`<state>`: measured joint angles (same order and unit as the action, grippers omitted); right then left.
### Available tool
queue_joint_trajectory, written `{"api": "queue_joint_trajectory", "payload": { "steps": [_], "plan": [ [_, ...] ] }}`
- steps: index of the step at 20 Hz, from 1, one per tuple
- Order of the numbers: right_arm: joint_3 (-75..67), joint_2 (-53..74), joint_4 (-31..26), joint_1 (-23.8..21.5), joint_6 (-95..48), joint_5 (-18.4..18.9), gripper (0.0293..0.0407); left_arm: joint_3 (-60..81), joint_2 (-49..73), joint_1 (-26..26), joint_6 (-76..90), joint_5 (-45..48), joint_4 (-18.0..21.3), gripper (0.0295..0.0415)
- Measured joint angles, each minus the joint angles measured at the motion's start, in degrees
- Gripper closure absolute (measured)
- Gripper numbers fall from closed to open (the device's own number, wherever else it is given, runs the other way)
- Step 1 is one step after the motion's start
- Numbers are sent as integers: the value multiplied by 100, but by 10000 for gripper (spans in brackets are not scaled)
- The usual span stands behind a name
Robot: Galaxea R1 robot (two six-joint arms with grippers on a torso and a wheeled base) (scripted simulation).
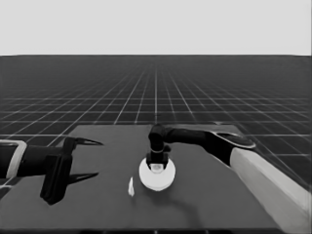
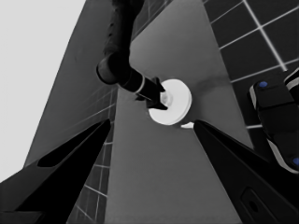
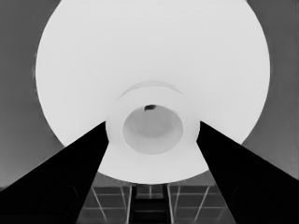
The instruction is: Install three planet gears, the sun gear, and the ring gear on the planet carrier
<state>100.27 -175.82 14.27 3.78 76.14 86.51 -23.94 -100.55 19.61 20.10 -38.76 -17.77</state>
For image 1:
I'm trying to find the small white T-shaped piece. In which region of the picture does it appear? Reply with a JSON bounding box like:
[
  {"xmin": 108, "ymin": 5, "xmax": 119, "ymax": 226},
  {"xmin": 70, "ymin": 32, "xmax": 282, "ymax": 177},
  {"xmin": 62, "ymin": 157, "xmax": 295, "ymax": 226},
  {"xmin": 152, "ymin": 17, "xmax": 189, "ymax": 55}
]
[{"xmin": 127, "ymin": 175, "xmax": 136, "ymax": 198}]

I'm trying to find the large thick white disc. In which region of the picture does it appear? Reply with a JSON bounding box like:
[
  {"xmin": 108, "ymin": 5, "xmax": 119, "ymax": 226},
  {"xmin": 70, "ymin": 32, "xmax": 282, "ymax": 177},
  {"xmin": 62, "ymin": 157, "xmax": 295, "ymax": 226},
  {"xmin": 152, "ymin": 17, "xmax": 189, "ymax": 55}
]
[{"xmin": 138, "ymin": 156, "xmax": 176, "ymax": 192}]

